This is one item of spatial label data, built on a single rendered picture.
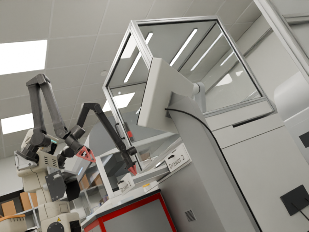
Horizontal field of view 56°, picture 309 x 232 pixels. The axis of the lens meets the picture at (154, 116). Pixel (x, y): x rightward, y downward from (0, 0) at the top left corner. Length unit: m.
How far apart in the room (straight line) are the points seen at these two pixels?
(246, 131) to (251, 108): 0.25
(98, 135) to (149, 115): 2.05
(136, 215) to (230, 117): 1.05
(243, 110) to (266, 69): 3.11
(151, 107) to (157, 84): 0.11
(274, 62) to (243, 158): 3.36
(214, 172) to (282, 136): 1.30
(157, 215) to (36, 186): 1.02
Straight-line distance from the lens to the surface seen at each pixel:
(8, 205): 6.06
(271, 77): 5.46
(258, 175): 2.26
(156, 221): 2.49
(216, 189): 1.37
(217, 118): 2.24
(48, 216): 1.91
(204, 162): 1.37
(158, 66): 1.31
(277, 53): 5.34
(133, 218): 2.42
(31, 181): 2.00
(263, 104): 2.61
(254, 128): 2.41
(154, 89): 1.29
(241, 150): 2.24
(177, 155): 2.15
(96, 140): 3.27
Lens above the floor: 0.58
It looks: 17 degrees up
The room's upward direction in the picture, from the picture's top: 25 degrees counter-clockwise
